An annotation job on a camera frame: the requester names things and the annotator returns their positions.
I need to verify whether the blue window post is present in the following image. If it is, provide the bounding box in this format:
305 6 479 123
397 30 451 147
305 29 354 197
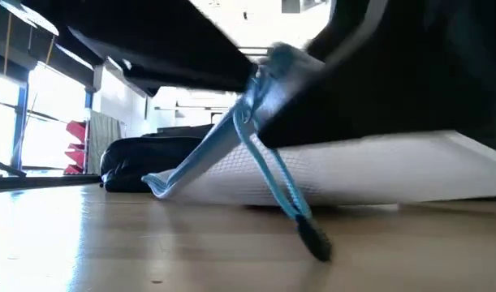
11 80 29 171

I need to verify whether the grey curtain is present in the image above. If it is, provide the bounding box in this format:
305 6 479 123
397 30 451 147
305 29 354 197
87 111 123 175

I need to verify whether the black aluminium table frame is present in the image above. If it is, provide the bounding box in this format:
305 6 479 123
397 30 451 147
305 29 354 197
0 157 102 191

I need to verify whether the dark blue backpack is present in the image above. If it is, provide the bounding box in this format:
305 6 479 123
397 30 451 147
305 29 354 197
99 123 216 194

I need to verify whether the clear pouch with blue zipper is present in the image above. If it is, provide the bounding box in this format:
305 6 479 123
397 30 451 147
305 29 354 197
141 42 496 263

